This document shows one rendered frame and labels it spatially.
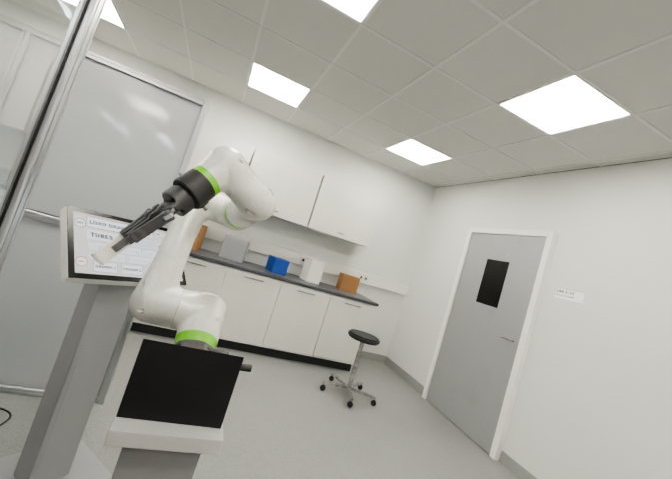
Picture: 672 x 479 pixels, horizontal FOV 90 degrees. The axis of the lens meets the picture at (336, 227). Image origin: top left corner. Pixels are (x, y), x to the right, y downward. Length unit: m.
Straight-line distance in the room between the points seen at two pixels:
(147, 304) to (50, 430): 0.93
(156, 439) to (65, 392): 0.88
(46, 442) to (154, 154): 1.57
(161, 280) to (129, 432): 0.42
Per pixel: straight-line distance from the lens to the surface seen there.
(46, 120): 1.34
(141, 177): 2.49
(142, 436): 1.10
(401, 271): 5.24
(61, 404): 1.95
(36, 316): 2.70
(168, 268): 1.23
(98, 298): 1.77
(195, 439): 1.11
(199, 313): 1.19
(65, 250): 1.62
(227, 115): 4.60
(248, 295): 3.83
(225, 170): 0.93
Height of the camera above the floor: 1.33
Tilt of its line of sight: 4 degrees up
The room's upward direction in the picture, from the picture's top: 18 degrees clockwise
